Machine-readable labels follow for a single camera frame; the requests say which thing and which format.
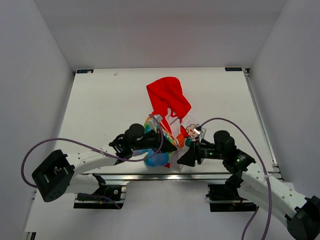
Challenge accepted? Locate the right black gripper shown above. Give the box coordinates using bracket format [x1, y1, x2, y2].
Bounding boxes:
[177, 136, 226, 167]

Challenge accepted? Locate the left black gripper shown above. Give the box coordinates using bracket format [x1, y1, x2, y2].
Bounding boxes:
[131, 128, 177, 154]

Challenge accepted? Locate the white red cartoon jacket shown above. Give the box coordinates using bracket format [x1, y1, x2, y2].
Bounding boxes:
[144, 76, 198, 172]

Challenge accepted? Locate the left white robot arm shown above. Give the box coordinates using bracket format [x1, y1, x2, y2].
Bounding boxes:
[31, 123, 177, 203]

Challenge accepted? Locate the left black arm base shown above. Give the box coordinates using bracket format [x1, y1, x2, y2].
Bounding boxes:
[66, 173, 127, 210]

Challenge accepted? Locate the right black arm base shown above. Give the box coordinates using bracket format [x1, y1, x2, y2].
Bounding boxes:
[205, 184, 257, 213]

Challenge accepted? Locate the right blue corner label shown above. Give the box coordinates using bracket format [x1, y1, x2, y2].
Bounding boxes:
[224, 67, 243, 72]

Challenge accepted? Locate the blue corner label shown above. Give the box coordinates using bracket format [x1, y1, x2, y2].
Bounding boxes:
[224, 67, 243, 72]
[76, 69, 94, 74]

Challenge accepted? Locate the left blue corner label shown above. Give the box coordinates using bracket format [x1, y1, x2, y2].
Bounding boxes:
[76, 69, 94, 74]

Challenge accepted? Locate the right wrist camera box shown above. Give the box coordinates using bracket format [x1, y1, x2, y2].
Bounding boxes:
[193, 123, 207, 141]

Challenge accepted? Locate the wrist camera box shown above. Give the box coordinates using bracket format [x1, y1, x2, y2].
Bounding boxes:
[193, 123, 207, 141]
[147, 114, 162, 132]

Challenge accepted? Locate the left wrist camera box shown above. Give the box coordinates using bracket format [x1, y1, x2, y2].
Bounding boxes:
[147, 114, 162, 132]

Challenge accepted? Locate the aluminium front rail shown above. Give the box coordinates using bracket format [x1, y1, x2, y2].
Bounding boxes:
[32, 172, 283, 201]

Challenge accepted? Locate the aluminium rail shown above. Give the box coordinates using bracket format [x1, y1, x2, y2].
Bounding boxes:
[243, 68, 284, 182]
[32, 172, 283, 201]

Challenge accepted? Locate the aluminium right side rail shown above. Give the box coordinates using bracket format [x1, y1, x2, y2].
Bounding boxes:
[243, 68, 284, 182]

